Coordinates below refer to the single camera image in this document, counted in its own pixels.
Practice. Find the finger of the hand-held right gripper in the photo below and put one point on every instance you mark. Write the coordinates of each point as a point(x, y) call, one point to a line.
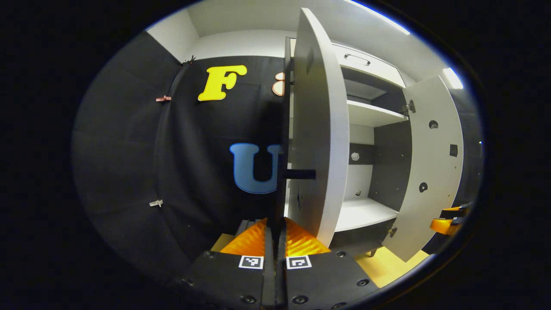
point(443, 226)
point(460, 212)

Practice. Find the black cloth clip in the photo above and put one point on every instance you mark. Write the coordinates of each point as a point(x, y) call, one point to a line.
point(189, 60)

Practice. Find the metal door hinge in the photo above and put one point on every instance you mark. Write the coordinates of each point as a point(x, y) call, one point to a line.
point(391, 232)
point(409, 107)

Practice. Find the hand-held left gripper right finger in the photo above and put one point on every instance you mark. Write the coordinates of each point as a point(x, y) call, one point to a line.
point(280, 280)

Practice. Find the beige double-door shoe cabinet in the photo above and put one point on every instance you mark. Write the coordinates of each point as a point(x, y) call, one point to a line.
point(391, 163)

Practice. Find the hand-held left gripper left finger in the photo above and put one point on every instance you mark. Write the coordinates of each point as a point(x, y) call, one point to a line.
point(269, 280)

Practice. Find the white cabinet shelf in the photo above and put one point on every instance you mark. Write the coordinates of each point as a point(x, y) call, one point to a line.
point(361, 213)
point(366, 114)

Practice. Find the cabinet door with headphone sticker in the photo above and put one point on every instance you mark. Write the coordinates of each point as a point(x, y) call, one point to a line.
point(434, 193)

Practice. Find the cabinet door with camera sticker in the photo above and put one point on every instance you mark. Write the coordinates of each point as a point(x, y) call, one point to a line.
point(318, 129)

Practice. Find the pink cloth clip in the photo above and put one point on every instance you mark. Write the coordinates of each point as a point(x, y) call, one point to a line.
point(163, 98)

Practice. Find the short ceiling light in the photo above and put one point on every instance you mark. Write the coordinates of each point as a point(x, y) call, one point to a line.
point(452, 77)

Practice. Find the black backdrop cloth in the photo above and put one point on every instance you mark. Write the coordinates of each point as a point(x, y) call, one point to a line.
point(129, 150)

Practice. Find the white cloth clip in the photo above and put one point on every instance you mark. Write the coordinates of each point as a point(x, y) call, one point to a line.
point(156, 203)

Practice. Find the beige cabinet drawer front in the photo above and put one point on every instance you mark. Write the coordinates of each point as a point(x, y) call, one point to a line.
point(385, 72)

